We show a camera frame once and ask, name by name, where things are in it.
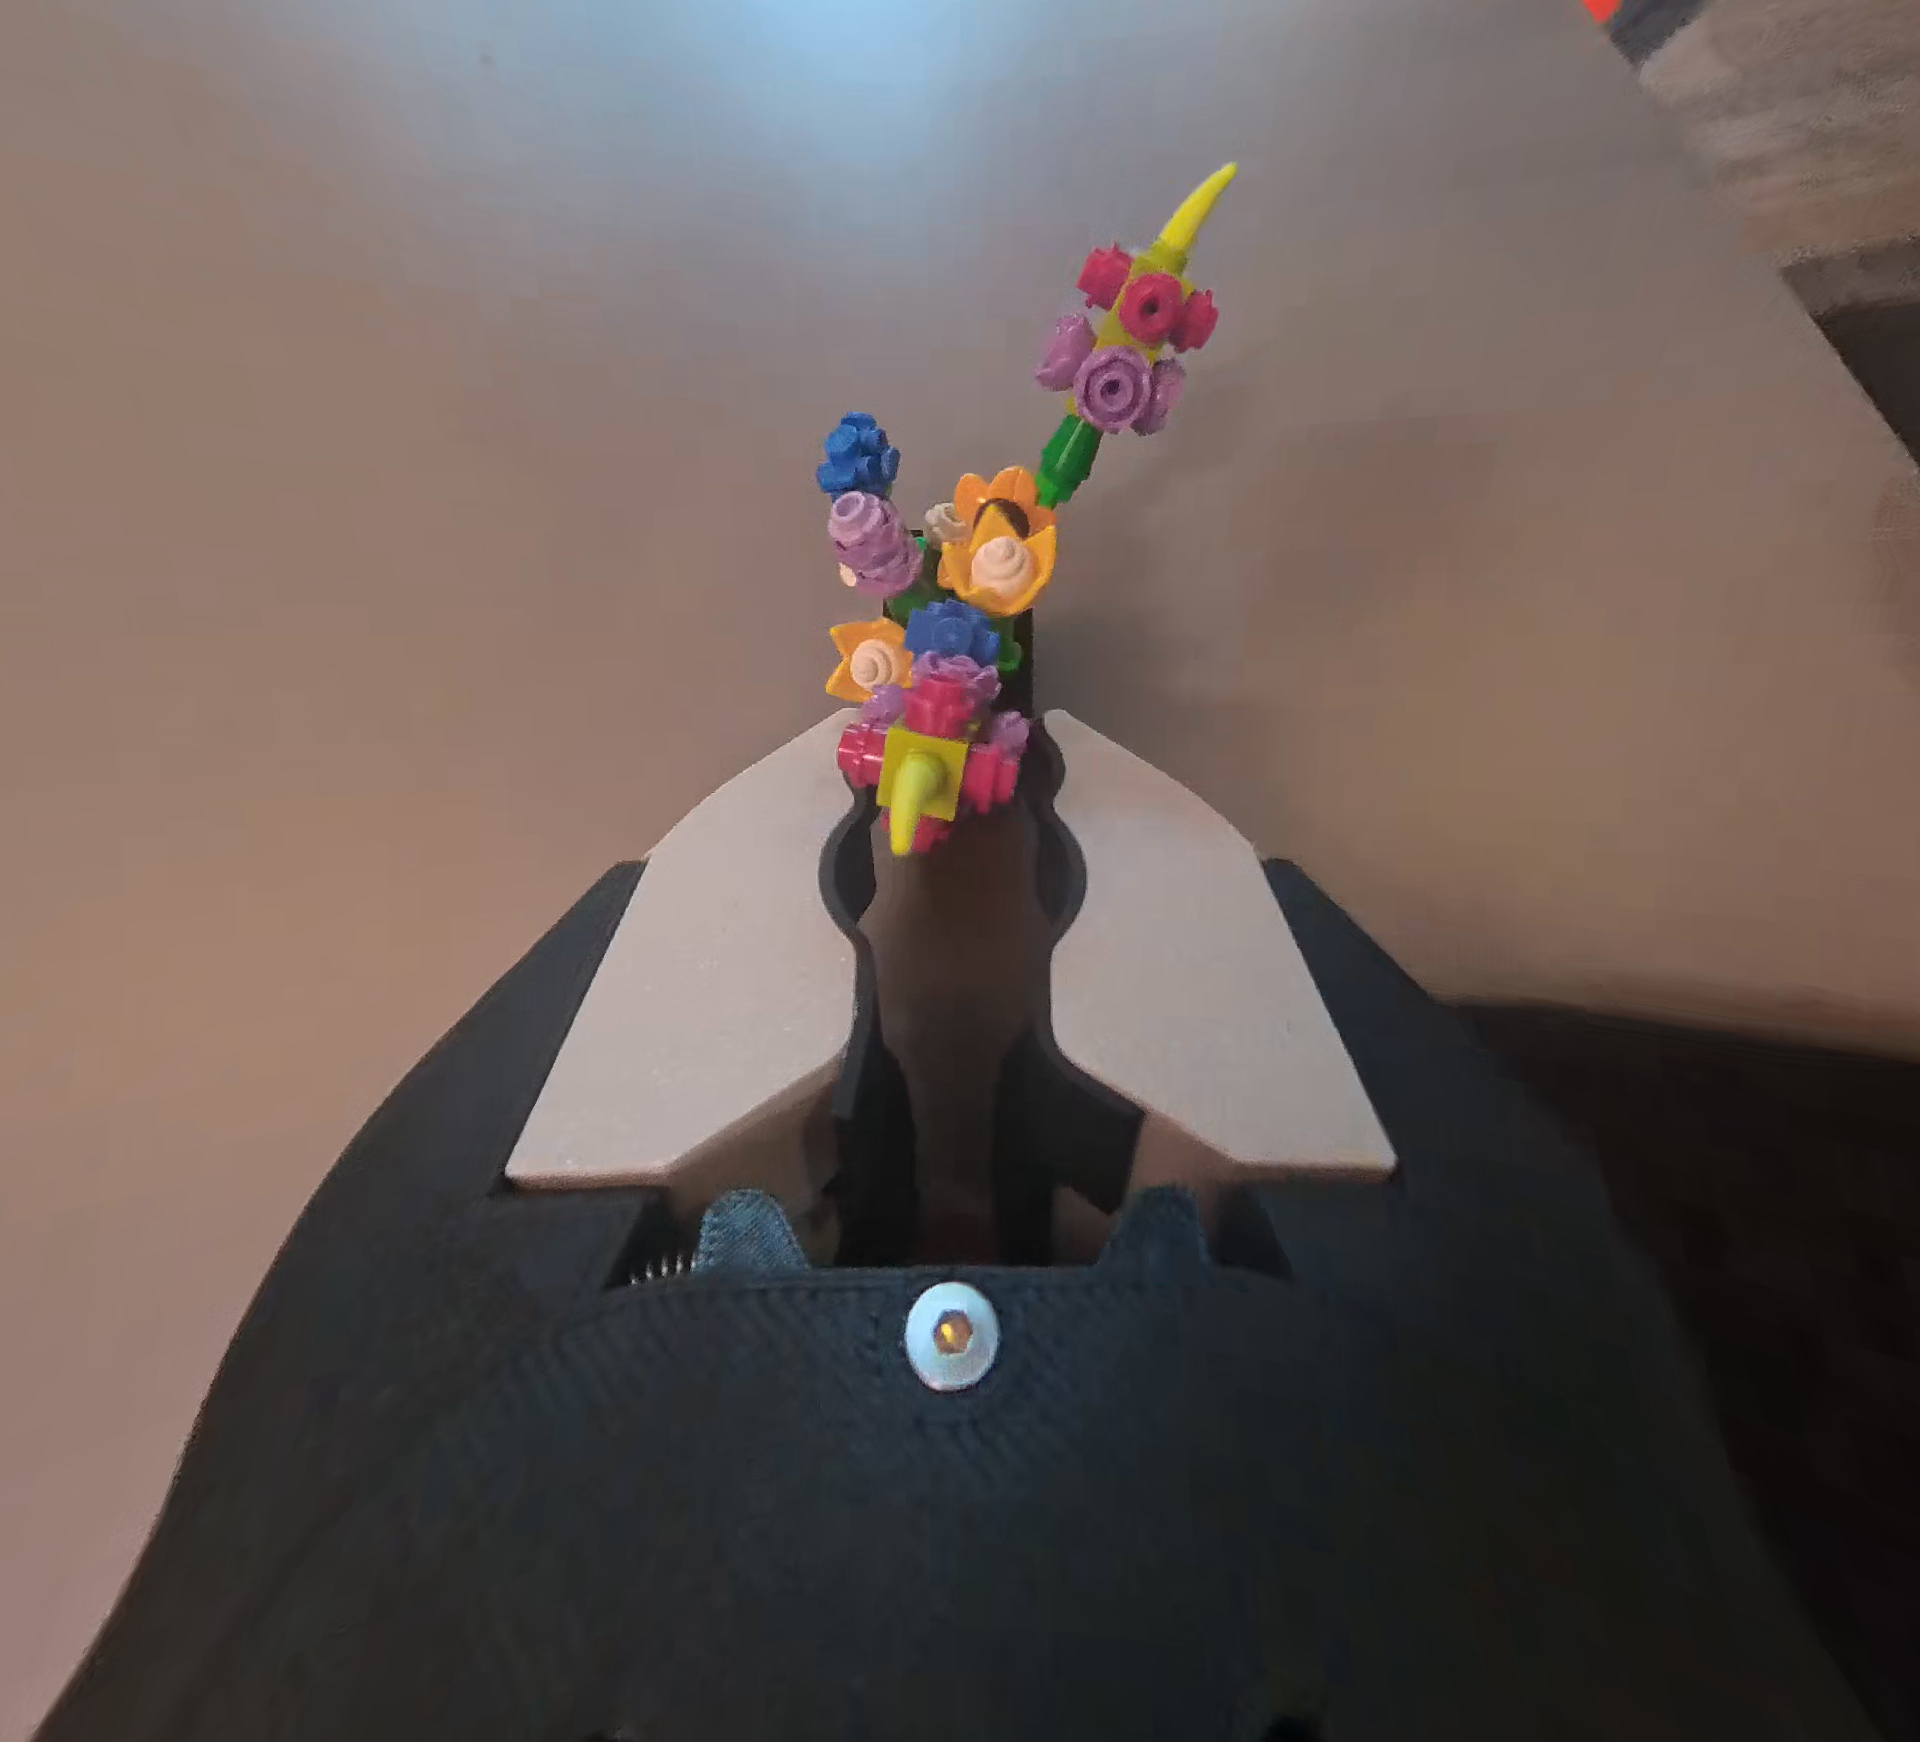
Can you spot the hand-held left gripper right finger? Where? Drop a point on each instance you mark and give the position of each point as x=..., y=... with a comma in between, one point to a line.
x=1199, y=1022

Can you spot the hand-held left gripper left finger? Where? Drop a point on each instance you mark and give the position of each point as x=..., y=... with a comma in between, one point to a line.
x=705, y=1022

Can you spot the pink purple lego flower spike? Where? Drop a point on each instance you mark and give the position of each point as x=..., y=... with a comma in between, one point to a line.
x=914, y=760
x=1131, y=331

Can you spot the black lego vase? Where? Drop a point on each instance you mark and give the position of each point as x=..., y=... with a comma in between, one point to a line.
x=1032, y=677

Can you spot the blue lego flower stem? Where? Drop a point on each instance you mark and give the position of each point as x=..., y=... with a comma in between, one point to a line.
x=859, y=453
x=953, y=632

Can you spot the orange flower with stem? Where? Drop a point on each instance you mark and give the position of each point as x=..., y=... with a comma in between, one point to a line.
x=1001, y=568

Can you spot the yellow lego tulip stem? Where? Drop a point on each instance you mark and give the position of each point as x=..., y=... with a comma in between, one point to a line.
x=866, y=664

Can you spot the black padded cushion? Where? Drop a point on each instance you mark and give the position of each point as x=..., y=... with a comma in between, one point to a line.
x=1725, y=1248

